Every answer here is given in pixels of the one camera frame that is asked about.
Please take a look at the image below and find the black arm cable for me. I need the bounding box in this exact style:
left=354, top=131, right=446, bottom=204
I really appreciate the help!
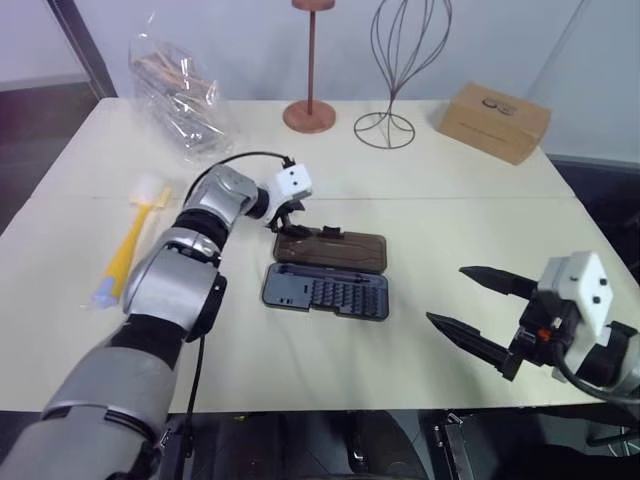
left=549, top=337, right=640, bottom=405
left=182, top=151, right=299, bottom=480

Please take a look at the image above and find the brown round-base stand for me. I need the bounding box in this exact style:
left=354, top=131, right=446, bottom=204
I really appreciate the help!
left=281, top=0, right=338, bottom=135

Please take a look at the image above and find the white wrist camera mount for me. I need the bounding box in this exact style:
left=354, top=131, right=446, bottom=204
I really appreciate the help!
left=537, top=251, right=614, bottom=381
left=263, top=160, right=315, bottom=221

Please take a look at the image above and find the cream yellow spatula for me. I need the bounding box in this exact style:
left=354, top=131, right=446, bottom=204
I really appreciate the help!
left=145, top=186, right=174, bottom=229

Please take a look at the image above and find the dark screwdriver handle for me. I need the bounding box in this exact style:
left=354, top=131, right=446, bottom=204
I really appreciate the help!
left=319, top=271, right=375, bottom=284

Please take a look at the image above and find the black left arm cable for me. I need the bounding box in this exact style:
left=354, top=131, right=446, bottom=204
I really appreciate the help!
left=182, top=151, right=299, bottom=480

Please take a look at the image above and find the dark screwdriver bit case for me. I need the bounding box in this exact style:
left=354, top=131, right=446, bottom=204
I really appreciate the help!
left=259, top=229, right=392, bottom=323

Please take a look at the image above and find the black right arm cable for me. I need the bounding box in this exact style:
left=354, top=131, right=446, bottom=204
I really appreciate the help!
left=549, top=337, right=640, bottom=405

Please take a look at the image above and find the brown cardboard box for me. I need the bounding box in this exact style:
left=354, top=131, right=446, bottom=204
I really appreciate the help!
left=438, top=81, right=553, bottom=166

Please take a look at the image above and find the dark vertical post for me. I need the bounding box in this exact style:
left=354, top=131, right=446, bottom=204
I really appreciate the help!
left=48, top=0, right=119, bottom=99

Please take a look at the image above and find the black metal bracket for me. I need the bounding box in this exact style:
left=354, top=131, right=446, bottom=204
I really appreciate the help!
left=430, top=410, right=504, bottom=480

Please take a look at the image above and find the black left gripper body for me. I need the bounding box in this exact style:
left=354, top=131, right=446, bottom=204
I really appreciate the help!
left=269, top=197, right=308, bottom=230

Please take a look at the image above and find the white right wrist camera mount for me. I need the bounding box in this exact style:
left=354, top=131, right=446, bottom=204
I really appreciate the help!
left=537, top=251, right=614, bottom=381

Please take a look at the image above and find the clear plastic bag of sticks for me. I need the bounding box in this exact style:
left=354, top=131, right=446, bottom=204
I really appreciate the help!
left=126, top=27, right=237, bottom=162

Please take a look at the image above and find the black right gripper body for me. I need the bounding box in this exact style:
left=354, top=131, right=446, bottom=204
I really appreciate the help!
left=507, top=289, right=582, bottom=370

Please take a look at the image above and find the black wire hat stand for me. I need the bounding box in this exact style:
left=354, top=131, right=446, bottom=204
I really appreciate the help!
left=353, top=0, right=454, bottom=150

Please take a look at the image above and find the yellow brush with white head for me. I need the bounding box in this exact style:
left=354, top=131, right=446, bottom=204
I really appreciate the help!
left=89, top=171, right=165, bottom=309

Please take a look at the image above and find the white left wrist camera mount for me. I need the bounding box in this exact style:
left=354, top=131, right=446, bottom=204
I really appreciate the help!
left=263, top=160, right=315, bottom=221

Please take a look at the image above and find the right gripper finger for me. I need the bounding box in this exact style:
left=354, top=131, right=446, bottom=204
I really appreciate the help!
left=459, top=265, right=540, bottom=303
left=425, top=311, right=522, bottom=384

